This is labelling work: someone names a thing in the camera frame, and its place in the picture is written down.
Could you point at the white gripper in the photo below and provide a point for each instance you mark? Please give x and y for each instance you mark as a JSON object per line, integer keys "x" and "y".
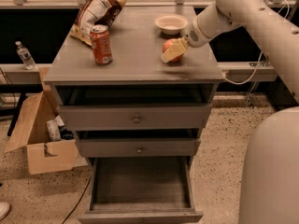
{"x": 195, "y": 37}

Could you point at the red apple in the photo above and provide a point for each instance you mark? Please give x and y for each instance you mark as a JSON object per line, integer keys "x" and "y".
{"x": 171, "y": 48}

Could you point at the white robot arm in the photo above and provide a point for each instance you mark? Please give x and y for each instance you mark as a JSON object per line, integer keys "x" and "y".
{"x": 270, "y": 179}

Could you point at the grey drawer cabinet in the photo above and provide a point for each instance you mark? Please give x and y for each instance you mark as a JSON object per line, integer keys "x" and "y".
{"x": 136, "y": 76}

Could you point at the grey top drawer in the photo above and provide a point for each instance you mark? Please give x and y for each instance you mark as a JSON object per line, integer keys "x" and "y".
{"x": 120, "y": 117}

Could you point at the grey drawer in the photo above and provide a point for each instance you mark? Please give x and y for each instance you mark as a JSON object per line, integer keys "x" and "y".
{"x": 148, "y": 190}
{"x": 108, "y": 148}
{"x": 120, "y": 117}

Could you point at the grey middle drawer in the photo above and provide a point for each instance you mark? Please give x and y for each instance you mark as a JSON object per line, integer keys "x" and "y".
{"x": 108, "y": 148}

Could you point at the grey bottom drawer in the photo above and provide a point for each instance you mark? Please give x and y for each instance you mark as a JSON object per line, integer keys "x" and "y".
{"x": 148, "y": 190}

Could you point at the white ceramic bowl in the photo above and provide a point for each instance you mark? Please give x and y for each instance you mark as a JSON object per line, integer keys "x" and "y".
{"x": 171, "y": 24}

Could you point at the orange soda can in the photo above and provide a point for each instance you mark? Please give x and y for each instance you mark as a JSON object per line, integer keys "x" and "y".
{"x": 100, "y": 39}

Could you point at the brown chip bag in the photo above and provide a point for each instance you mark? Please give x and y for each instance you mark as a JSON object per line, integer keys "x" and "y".
{"x": 94, "y": 12}

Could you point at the metal stand pole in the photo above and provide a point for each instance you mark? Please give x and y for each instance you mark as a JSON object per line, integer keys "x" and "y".
{"x": 262, "y": 61}

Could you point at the can in cardboard box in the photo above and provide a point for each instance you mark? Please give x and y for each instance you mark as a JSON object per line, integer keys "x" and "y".
{"x": 53, "y": 130}

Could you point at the clear water bottle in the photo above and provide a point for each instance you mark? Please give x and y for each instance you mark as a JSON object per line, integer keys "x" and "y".
{"x": 25, "y": 56}

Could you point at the cardboard box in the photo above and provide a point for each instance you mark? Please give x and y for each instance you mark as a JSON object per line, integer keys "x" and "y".
{"x": 31, "y": 132}

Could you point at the white shoe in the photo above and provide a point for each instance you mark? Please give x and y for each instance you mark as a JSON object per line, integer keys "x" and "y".
{"x": 4, "y": 209}

